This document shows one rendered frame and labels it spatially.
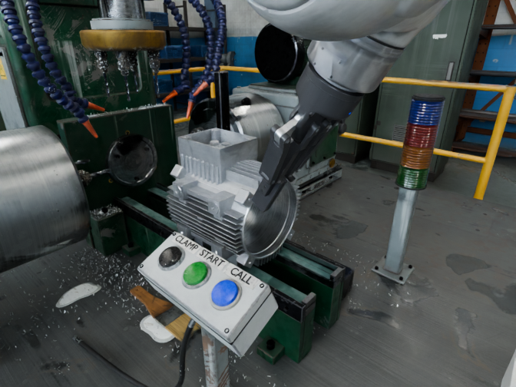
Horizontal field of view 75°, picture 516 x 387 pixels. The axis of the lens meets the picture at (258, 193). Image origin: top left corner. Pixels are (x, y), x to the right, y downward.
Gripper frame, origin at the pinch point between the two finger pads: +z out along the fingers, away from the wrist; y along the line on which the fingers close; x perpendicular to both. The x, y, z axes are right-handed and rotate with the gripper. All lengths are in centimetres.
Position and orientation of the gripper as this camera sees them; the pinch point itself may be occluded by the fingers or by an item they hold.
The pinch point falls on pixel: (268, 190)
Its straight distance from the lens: 52.0
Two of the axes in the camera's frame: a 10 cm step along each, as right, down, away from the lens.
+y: -6.6, 3.1, -6.8
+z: -3.7, 6.5, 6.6
